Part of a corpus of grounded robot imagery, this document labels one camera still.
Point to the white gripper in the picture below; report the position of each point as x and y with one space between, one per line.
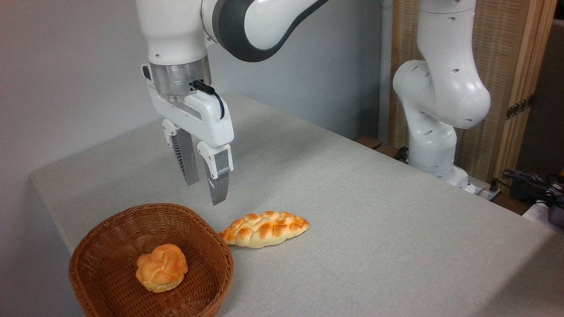
198 116

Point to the long braided bread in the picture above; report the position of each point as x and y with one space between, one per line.
264 230

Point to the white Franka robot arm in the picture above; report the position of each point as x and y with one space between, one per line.
440 88

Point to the round orange bread bun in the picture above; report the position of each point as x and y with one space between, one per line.
161 267

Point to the brown wicker basket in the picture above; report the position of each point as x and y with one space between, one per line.
105 251

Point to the grey tablecloth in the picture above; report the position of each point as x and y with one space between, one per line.
352 229

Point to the brown wooden board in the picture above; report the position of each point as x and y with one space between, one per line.
368 142

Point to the metal screen hinge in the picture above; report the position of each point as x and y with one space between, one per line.
519 107

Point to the white box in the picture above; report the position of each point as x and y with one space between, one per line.
535 213

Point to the dark grey device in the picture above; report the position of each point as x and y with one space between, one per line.
557 215

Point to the bamboo folding screen wooden frame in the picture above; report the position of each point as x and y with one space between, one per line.
502 44

